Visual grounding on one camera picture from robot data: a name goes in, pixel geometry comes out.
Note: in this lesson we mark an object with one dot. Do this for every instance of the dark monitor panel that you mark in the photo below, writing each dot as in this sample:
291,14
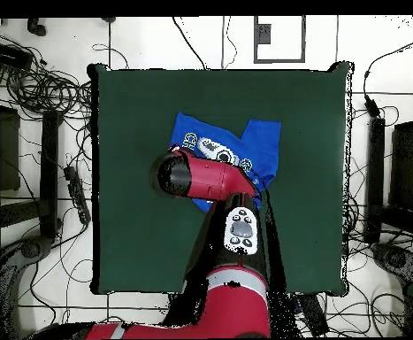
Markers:
6,148
411,166

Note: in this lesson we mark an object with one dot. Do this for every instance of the blue printed shirt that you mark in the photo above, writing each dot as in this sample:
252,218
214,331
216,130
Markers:
262,141

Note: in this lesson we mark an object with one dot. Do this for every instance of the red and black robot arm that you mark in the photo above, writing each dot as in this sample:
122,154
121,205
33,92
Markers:
234,301

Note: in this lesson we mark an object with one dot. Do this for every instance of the black power strip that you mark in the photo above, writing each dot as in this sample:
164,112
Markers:
75,194

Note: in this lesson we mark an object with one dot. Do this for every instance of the grey rectangular frame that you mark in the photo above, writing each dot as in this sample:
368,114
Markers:
255,53

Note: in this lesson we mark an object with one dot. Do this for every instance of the dark green tablecloth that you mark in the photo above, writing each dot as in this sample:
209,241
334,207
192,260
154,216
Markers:
139,230

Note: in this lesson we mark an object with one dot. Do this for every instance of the grey chair base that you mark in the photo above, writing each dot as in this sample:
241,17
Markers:
397,258
32,248

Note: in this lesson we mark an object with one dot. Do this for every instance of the black electronics box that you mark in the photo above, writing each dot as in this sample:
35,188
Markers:
8,55

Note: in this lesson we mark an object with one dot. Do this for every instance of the black stand beam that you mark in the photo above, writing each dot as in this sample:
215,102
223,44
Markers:
49,159
376,177

